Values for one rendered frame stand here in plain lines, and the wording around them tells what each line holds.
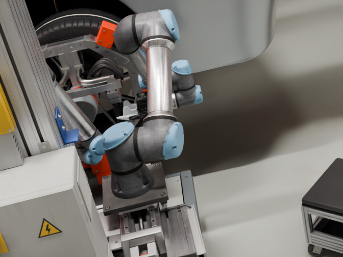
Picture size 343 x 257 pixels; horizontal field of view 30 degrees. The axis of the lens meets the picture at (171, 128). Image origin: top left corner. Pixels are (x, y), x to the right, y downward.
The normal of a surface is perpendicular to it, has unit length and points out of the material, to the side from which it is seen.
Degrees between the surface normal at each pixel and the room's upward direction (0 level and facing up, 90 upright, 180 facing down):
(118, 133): 8
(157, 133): 38
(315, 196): 0
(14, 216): 90
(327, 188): 0
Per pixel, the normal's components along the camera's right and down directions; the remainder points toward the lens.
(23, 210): 0.11, 0.46
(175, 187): -0.22, -0.85
